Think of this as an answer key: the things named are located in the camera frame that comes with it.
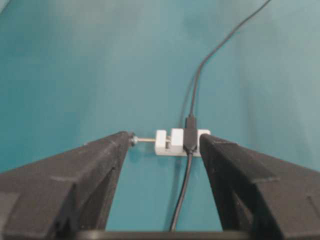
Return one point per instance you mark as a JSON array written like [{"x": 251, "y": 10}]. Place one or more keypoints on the white vise clamp with screw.
[{"x": 164, "y": 145}]

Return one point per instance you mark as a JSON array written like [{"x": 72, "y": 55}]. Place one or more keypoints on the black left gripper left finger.
[{"x": 64, "y": 193}]

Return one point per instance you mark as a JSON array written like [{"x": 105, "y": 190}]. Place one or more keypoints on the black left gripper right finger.
[{"x": 257, "y": 193}]

